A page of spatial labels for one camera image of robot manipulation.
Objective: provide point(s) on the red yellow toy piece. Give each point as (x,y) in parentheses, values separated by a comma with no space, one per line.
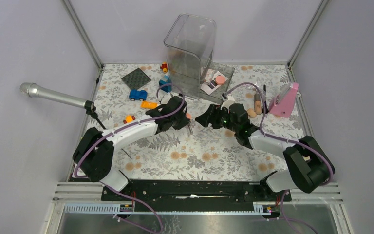
(164,67)

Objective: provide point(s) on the dark grey building plate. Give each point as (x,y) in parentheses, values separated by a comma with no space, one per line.
(136,79)

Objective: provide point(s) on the silver microphone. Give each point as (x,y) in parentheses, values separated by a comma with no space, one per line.
(36,91)

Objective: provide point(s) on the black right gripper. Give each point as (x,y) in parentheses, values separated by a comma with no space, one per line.
(211,116)

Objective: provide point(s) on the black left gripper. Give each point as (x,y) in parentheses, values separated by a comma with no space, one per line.
(184,121)

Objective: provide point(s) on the white eyelash card packet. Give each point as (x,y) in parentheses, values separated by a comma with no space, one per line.
(209,88)

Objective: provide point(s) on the orange cream tube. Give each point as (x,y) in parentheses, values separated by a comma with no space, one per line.
(148,105)

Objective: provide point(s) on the clear acrylic organizer box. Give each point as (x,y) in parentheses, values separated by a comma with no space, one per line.
(190,44)

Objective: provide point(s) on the red lip pencil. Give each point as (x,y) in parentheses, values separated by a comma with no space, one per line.
(190,129)

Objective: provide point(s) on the beige makeup sponge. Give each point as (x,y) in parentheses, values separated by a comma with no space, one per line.
(251,113)

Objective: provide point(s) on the yellow red toy block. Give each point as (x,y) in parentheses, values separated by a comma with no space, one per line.
(129,119)

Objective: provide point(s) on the black mascara stick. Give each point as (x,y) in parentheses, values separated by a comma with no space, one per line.
(264,98)

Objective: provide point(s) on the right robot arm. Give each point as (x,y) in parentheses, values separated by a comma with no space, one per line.
(307,165)

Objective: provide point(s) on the blue toy block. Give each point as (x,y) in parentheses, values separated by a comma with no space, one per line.
(165,84)

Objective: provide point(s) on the blue toy car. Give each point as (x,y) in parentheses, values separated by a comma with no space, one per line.
(140,95)

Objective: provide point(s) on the clear pink nail box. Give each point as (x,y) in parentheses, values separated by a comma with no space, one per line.
(209,75)

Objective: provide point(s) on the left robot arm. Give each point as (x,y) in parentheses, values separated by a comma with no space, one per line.
(94,152)

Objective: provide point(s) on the pink stand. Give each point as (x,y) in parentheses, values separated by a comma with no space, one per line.
(283,103)

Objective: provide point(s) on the beige foundation tube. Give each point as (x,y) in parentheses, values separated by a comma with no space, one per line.
(257,104)

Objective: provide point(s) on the pink round sponge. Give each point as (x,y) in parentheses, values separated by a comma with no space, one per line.
(219,80)

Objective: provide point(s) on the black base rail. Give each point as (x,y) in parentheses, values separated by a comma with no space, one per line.
(201,196)

